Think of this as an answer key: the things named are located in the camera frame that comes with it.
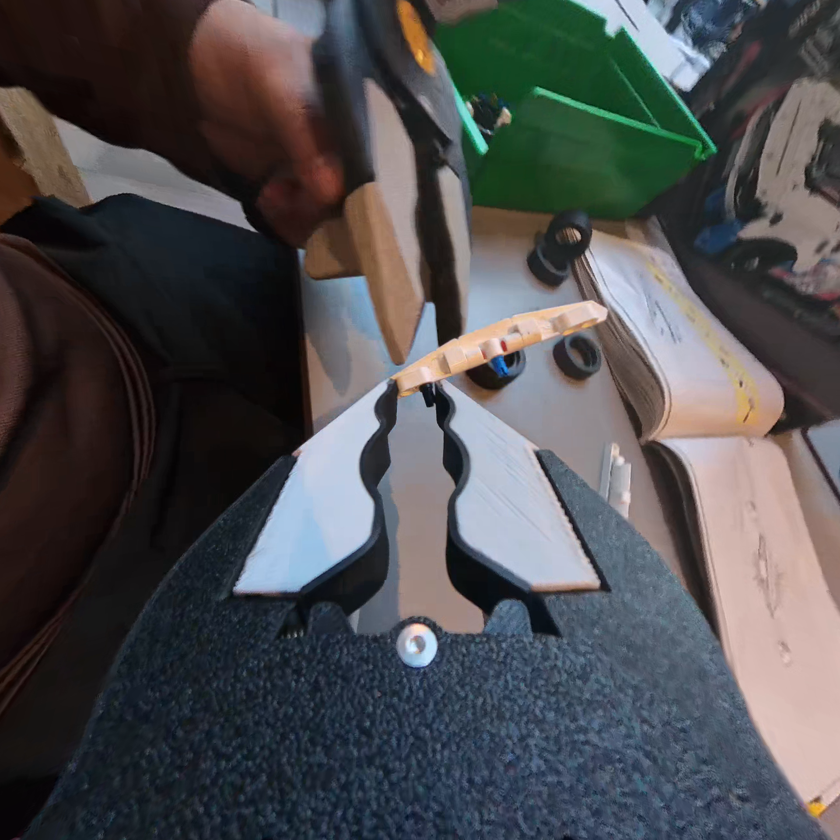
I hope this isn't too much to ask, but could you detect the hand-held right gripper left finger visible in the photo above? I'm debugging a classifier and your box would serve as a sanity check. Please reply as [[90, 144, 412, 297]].
[[233, 378, 400, 608]]

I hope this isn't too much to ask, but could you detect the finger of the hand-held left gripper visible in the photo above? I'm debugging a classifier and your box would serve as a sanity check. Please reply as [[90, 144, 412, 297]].
[[344, 79, 429, 366], [420, 151, 475, 343]]

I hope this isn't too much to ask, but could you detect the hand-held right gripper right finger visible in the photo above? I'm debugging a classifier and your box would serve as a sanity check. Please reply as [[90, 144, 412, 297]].
[[435, 387, 603, 611]]

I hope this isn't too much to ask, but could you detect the long white pointed panel piece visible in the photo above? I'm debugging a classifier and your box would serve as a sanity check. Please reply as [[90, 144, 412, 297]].
[[390, 301, 609, 399]]

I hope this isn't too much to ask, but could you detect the black rubber toy tyre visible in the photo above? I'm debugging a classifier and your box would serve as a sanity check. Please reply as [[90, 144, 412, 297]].
[[545, 210, 593, 263], [553, 332, 603, 382], [527, 244, 572, 288], [467, 348, 528, 391]]

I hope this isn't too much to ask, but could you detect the person's left forearm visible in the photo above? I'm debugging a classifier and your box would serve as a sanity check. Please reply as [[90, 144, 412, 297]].
[[0, 0, 263, 198]]

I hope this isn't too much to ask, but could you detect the person's left hand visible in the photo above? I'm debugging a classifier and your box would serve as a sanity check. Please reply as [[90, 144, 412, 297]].
[[189, 13, 350, 249]]

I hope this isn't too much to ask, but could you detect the white beam with cylinders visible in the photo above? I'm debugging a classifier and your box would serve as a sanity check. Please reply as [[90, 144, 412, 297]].
[[599, 443, 634, 521]]

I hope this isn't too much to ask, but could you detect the green plastic bin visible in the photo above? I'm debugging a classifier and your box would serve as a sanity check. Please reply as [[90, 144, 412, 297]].
[[433, 0, 718, 221]]

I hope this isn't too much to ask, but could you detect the heap of small toy parts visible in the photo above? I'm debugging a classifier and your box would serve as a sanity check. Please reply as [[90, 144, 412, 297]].
[[465, 91, 514, 140]]

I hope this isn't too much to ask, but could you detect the person's black garment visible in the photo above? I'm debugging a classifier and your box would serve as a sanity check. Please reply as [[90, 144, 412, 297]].
[[0, 193, 312, 788]]

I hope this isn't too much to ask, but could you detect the open instruction booklet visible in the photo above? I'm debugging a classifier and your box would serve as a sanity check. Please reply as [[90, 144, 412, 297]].
[[571, 223, 840, 808]]

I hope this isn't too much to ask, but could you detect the person's brown-shirted torso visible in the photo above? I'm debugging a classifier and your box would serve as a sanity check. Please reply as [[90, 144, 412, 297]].
[[0, 233, 158, 710]]

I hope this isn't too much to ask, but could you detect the white wood-edged table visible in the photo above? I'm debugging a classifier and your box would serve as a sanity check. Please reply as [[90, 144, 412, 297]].
[[577, 0, 713, 93]]

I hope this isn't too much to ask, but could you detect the toy car set box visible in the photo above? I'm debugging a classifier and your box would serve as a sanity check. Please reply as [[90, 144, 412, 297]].
[[656, 0, 840, 421]]

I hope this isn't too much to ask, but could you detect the wooden bench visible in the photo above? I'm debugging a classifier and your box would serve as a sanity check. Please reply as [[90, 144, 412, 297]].
[[0, 88, 89, 224]]

